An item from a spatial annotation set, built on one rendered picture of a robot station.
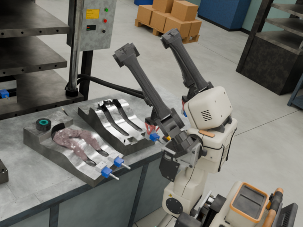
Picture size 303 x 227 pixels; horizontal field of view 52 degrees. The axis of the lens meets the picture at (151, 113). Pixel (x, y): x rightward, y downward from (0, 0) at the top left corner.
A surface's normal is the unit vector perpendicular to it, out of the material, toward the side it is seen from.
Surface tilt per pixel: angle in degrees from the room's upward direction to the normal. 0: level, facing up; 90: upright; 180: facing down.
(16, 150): 0
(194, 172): 90
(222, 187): 0
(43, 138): 80
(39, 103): 0
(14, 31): 90
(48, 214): 90
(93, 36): 90
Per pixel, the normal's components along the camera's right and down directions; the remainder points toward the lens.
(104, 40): 0.66, 0.51
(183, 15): -0.69, 0.26
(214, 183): 0.20, -0.83
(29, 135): -0.49, 0.37
